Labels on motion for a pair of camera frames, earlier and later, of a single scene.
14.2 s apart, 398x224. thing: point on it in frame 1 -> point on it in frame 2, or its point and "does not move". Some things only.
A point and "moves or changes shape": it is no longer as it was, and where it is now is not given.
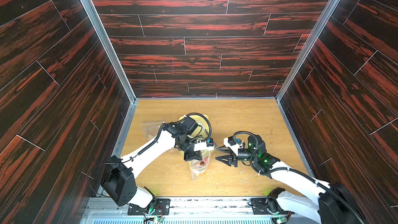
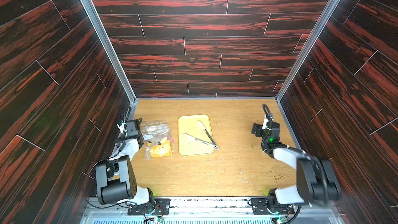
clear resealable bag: x=151 y=128 does not move
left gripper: x=196 y=154 -> x=122 y=138
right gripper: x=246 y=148 -> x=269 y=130
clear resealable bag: x=198 y=167 moves or changes shape
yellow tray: x=203 y=131 does not move
